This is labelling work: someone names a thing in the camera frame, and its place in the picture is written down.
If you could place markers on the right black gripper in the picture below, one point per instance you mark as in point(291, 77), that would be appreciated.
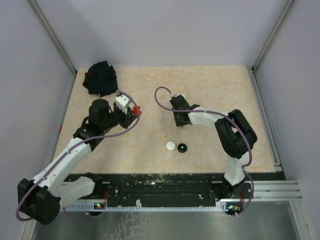
point(178, 123)

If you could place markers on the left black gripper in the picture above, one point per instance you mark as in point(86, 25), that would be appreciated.
point(127, 119)

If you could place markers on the orange round charging case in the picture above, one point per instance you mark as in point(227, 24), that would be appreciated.
point(137, 110)

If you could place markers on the white charging case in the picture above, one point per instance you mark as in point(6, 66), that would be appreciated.
point(170, 145)

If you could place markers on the black round charging case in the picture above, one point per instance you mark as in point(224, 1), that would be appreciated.
point(182, 148)

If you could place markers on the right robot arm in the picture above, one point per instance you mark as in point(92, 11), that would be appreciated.
point(236, 135)

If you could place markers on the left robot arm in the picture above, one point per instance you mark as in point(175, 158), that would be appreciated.
point(42, 197)

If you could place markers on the dark crumpled cloth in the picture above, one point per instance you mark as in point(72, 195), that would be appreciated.
point(101, 79)

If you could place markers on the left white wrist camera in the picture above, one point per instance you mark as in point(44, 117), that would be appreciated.
point(122, 102)

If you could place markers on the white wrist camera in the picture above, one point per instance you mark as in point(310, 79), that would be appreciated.
point(122, 102)
point(178, 94)

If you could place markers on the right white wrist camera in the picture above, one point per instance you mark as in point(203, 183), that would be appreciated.
point(178, 94)

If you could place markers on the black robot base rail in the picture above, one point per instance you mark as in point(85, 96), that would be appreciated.
point(164, 189)

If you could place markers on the white cable duct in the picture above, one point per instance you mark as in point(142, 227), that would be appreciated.
point(96, 206)

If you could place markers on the left aluminium frame post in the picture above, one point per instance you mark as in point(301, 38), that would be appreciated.
point(38, 12)

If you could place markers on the aluminium frame post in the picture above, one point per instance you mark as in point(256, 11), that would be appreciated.
point(288, 7)
point(38, 12)

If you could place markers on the right aluminium frame post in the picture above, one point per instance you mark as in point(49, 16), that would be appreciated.
point(288, 7)

